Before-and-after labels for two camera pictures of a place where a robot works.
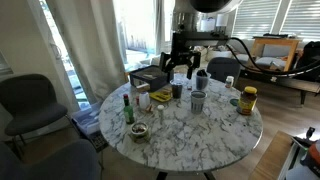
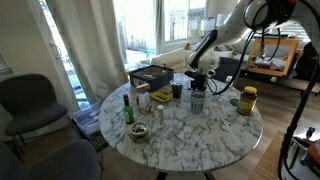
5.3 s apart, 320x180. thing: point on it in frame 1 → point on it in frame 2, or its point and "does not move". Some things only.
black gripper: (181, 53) → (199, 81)
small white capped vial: (160, 108) does not move
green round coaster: (234, 101) does not move
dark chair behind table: (220, 68) does not move
